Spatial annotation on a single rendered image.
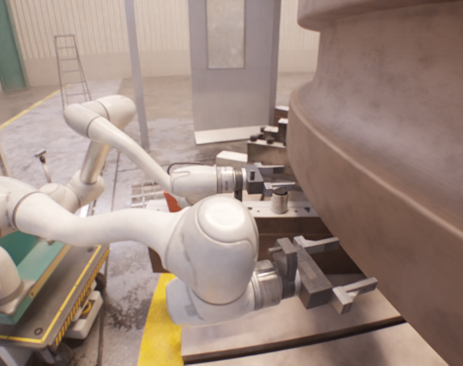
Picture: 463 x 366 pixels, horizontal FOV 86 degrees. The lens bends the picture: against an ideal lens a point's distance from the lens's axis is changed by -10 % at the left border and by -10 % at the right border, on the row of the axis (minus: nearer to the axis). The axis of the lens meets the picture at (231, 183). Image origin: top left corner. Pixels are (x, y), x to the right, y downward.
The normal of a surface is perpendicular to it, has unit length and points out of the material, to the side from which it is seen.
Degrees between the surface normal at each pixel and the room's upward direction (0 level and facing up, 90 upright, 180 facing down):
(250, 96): 90
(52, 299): 0
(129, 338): 0
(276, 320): 0
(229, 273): 97
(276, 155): 90
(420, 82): 90
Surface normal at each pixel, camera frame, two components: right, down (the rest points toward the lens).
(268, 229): -0.01, 0.46
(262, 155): -0.40, 0.43
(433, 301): -0.95, 0.14
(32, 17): 0.31, 0.44
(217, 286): -0.03, 0.67
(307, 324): 0.00, -0.89
